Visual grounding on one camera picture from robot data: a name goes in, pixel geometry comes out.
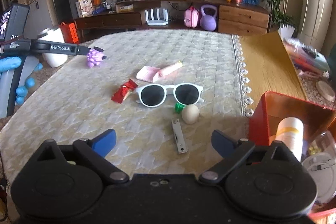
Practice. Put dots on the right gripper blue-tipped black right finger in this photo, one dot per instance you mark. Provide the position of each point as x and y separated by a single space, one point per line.
234 154

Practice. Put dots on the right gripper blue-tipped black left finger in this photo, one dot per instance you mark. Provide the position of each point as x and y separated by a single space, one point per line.
92 153

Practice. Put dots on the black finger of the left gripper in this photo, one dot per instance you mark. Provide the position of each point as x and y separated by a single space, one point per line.
68 49

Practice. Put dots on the purple toy figure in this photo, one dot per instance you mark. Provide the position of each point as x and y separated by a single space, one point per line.
95 57

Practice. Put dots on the silver nail clipper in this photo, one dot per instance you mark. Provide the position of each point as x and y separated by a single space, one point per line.
178 134

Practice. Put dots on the white yellow tube bottle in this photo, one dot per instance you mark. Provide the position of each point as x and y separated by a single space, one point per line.
290 132

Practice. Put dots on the glass jar with yellow beads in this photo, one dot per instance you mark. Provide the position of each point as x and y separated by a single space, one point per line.
324 143

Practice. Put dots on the blue gloved hand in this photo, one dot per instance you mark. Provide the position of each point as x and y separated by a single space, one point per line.
11 63

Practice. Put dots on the white tumbler cup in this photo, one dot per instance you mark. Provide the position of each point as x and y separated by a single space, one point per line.
54 35

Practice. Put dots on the orange bag on floor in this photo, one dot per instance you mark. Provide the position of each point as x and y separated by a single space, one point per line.
69 32

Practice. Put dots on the black mini fridge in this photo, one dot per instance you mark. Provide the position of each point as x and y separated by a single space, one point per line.
66 10

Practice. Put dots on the snack box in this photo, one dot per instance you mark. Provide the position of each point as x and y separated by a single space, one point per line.
85 8

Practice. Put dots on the red metal tin box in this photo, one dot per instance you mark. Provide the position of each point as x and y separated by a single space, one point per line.
308 130

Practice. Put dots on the wooden egg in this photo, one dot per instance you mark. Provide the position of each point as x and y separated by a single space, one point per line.
190 114

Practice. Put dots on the red candy wrapper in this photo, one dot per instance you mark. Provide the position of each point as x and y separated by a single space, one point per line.
124 91

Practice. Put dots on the green small cap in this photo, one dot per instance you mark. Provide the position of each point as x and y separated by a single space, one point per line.
179 107

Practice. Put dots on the white framed sunglasses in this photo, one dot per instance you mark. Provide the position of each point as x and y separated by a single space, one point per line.
153 95

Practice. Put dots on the cream patterned tablecloth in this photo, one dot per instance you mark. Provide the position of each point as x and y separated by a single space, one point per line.
76 103

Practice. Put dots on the yellow table runner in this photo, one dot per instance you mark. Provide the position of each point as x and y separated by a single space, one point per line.
269 67

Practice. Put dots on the pink comb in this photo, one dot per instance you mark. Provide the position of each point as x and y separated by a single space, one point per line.
148 74

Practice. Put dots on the white wifi router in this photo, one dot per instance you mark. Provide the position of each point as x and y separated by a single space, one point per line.
157 17

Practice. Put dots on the pink tube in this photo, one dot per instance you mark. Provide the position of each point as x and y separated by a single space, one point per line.
161 74

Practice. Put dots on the round beige coaster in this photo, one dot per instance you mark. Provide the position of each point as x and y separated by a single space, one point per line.
325 90

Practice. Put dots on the stack of books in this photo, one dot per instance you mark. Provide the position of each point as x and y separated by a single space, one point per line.
306 57

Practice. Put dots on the purple kettlebell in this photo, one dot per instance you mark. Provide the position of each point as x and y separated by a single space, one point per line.
208 22

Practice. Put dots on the wooden tv cabinet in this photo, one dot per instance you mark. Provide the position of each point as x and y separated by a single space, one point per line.
231 18

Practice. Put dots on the pink toy case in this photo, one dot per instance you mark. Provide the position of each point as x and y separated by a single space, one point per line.
191 17

